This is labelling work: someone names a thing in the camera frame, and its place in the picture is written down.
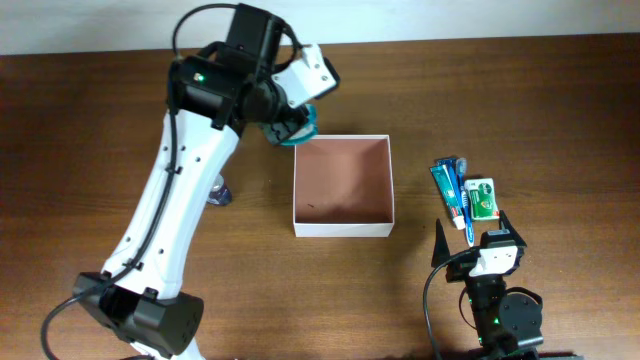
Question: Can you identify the green Dettol soap packet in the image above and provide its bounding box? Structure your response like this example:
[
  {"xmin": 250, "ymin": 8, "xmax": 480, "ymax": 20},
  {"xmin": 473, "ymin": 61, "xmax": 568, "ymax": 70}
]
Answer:
[{"xmin": 464, "ymin": 178, "xmax": 500, "ymax": 221}]

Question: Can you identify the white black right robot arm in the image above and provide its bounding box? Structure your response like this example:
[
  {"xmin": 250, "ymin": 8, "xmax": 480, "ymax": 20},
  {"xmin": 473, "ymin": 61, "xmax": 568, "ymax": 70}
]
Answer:
[{"xmin": 423, "ymin": 211, "xmax": 544, "ymax": 359}]

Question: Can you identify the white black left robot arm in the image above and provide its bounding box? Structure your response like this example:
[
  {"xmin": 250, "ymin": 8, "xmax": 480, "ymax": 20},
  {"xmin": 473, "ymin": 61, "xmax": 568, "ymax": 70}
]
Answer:
[{"xmin": 71, "ymin": 4, "xmax": 338, "ymax": 359}]

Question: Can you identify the blue white toothbrush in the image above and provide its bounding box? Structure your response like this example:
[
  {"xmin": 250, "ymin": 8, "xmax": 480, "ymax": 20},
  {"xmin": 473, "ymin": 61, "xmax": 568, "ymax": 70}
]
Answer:
[{"xmin": 455, "ymin": 158, "xmax": 475, "ymax": 247}]

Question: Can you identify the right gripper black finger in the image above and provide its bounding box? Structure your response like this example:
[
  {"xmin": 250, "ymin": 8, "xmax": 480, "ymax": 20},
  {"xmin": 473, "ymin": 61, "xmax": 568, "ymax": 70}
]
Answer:
[
  {"xmin": 431, "ymin": 219, "xmax": 451, "ymax": 268},
  {"xmin": 499, "ymin": 210, "xmax": 522, "ymax": 240}
]

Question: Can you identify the pink open cardboard box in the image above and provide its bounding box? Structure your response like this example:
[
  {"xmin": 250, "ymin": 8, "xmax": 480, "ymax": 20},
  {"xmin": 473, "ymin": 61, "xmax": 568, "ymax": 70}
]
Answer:
[{"xmin": 292, "ymin": 135, "xmax": 395, "ymax": 238}]

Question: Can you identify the clear purple liquid bottle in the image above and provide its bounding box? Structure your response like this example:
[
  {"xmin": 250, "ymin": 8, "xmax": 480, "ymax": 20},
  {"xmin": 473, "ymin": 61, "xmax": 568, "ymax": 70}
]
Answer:
[{"xmin": 207, "ymin": 174, "xmax": 232, "ymax": 206}]

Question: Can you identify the green toothpaste tube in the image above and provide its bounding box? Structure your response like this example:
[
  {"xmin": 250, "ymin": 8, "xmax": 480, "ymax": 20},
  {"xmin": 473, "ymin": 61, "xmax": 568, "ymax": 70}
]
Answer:
[{"xmin": 430, "ymin": 165, "xmax": 466, "ymax": 230}]

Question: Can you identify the teal mouthwash bottle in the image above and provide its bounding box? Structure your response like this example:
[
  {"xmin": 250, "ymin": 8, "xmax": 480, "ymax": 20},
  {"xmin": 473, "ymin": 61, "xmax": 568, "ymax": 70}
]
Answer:
[{"xmin": 280, "ymin": 104, "xmax": 318, "ymax": 146}]

